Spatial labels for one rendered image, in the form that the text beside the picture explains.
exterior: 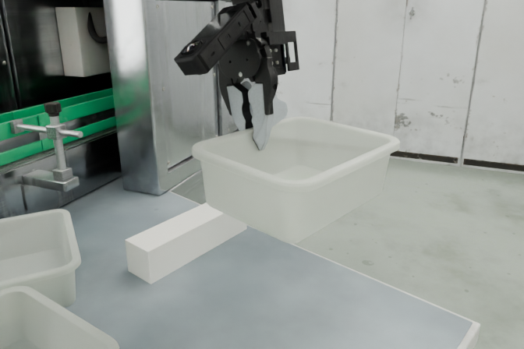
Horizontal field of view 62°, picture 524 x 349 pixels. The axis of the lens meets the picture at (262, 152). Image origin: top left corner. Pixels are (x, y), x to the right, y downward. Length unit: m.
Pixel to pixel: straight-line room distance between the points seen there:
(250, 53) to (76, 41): 0.79
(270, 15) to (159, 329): 0.45
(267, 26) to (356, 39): 3.02
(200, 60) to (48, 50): 0.83
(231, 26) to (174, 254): 0.40
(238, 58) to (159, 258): 0.36
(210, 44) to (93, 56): 0.82
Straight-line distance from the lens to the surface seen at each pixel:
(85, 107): 1.11
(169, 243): 0.75
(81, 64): 1.28
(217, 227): 0.83
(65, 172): 0.92
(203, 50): 0.51
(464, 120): 3.63
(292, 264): 0.79
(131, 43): 1.01
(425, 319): 0.71
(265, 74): 0.54
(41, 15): 1.29
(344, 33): 3.62
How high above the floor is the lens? 1.17
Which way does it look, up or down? 18 degrees down
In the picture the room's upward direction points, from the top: straight up
